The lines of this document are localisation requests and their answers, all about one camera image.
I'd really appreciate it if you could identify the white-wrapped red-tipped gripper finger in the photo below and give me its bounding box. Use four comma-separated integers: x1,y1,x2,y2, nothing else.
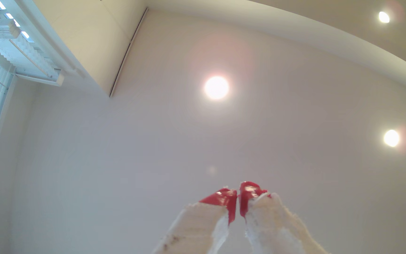
239,181,330,254
152,187,238,254

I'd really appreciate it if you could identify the dark ceiling track strip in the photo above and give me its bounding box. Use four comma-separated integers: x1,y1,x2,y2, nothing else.
109,7,149,98

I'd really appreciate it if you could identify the white pleated window shade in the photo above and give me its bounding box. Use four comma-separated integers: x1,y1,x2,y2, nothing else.
0,19,65,87

